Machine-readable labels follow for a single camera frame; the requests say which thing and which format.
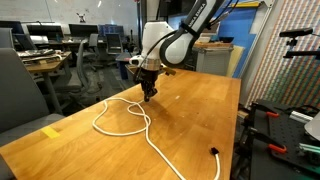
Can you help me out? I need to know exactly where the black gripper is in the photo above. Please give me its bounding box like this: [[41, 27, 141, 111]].
[[134, 68, 158, 102]]

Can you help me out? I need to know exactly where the black perforated breadboard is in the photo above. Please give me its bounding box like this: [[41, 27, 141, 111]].
[[250, 99, 320, 180]]

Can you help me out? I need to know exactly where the grey office chair centre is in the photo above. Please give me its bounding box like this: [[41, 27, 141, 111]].
[[53, 40, 102, 106]]

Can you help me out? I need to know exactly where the dark mesh office chair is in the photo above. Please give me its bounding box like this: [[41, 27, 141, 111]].
[[106, 33, 123, 54]]

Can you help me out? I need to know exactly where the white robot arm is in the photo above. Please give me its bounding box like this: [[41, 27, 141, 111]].
[[129, 0, 225, 102]]

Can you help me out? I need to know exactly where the wooden desk with clutter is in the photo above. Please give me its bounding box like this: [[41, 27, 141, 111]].
[[17, 50, 71, 114]]

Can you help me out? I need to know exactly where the grey office chair foreground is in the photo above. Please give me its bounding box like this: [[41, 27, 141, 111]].
[[0, 48, 64, 146]]

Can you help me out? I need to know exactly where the wrist camera yellow green mount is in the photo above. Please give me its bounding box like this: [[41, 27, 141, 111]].
[[162, 67, 176, 75]]

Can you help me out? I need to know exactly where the yellow tape strip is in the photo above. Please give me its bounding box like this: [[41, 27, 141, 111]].
[[41, 126, 60, 139]]

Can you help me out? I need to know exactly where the orange handled clamp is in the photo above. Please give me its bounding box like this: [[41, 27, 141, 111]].
[[248, 127, 287, 154], [257, 105, 279, 118]]

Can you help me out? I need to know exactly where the orange handled clamp upper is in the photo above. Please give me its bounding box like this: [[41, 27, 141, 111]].
[[257, 105, 279, 118]]

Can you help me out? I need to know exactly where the black computer monitor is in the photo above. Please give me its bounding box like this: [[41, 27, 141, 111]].
[[69, 24, 98, 37]]

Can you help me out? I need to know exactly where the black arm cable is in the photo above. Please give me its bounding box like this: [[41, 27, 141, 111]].
[[133, 26, 181, 84]]

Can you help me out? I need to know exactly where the black camera on stand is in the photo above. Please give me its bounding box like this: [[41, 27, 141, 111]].
[[279, 27, 320, 60]]

